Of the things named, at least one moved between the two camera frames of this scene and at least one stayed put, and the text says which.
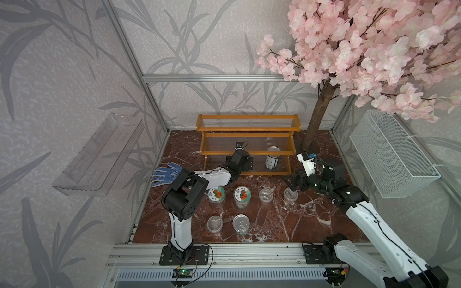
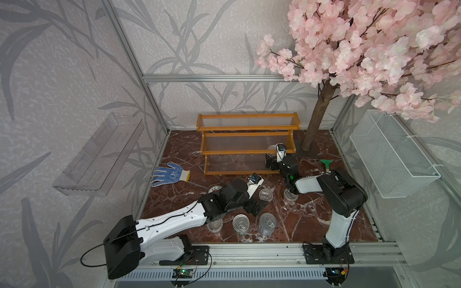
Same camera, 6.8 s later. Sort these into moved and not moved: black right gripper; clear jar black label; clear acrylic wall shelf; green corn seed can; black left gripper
Moved: black left gripper; black right gripper
Not moved: clear jar black label; clear acrylic wall shelf; green corn seed can
